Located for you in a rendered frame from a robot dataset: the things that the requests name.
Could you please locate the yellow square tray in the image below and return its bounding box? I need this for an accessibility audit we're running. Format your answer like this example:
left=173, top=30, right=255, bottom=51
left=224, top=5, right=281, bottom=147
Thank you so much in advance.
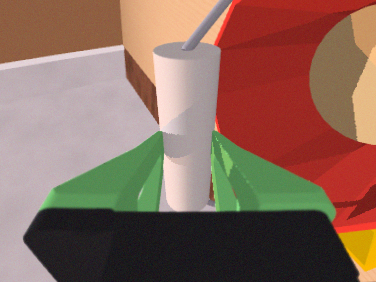
left=338, top=229, right=376, bottom=272

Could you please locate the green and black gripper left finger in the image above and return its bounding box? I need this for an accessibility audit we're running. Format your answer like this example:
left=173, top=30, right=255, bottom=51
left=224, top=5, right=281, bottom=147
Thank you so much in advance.
left=38, top=131, right=164, bottom=212

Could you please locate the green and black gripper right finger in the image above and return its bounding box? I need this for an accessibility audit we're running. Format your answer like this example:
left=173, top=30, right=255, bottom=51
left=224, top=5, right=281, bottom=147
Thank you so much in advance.
left=211, top=131, right=336, bottom=223

